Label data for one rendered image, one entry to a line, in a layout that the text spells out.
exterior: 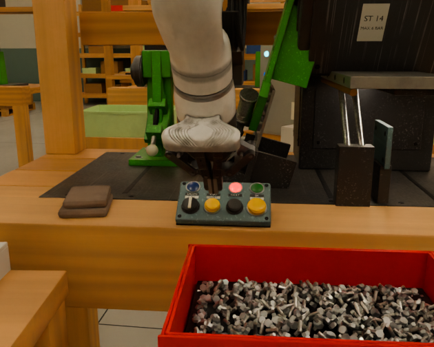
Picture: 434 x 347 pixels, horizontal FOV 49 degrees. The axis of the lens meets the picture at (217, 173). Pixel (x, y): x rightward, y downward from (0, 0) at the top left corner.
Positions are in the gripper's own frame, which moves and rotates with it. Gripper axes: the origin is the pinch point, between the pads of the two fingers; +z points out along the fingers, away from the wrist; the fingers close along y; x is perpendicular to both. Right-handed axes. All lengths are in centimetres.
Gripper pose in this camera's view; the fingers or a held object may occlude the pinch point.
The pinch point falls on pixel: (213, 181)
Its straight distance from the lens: 70.3
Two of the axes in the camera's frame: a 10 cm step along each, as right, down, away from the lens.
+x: -0.7, 7.6, -6.5
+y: -10.0, -0.1, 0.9
